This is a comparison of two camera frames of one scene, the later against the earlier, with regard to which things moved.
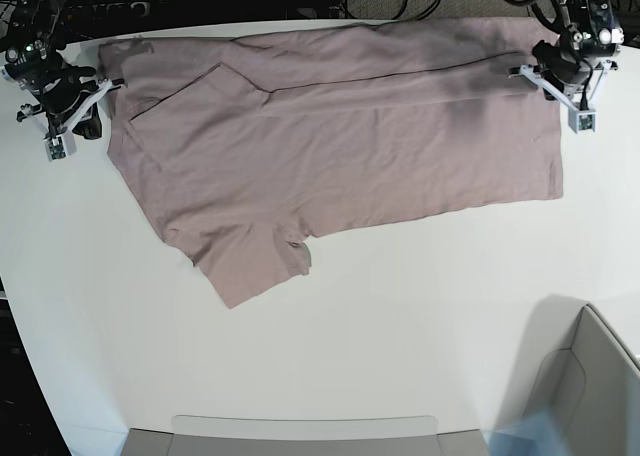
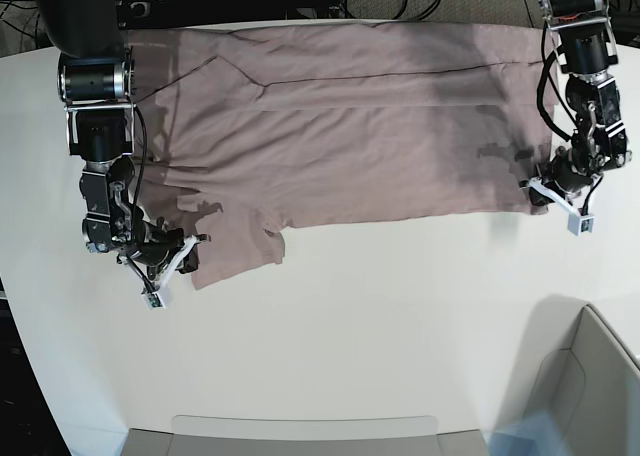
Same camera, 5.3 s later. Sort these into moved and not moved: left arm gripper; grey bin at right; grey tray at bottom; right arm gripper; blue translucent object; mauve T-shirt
Moved: left arm gripper; right arm gripper
Not moved: grey tray at bottom; grey bin at right; blue translucent object; mauve T-shirt
